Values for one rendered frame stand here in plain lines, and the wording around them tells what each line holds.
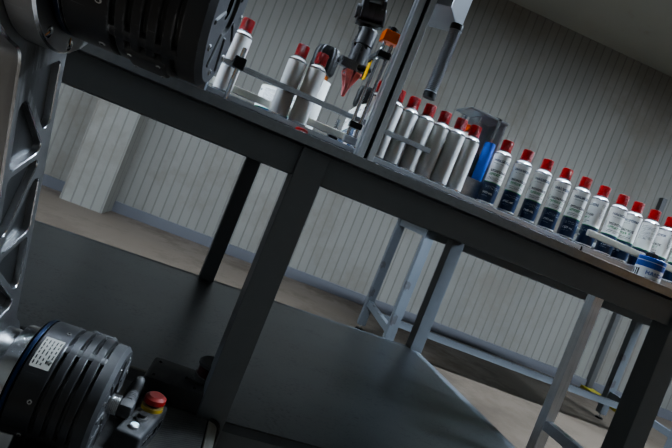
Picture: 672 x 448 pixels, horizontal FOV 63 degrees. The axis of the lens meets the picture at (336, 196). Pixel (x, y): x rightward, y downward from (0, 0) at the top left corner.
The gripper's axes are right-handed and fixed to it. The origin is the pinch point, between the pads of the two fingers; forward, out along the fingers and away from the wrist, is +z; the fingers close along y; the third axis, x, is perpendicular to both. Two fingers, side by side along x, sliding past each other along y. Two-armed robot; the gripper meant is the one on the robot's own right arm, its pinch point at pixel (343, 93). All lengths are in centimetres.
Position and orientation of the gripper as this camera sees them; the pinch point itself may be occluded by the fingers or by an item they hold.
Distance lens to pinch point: 161.2
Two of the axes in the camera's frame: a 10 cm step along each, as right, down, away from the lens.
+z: -3.8, 9.2, 0.0
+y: -9.0, -3.7, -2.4
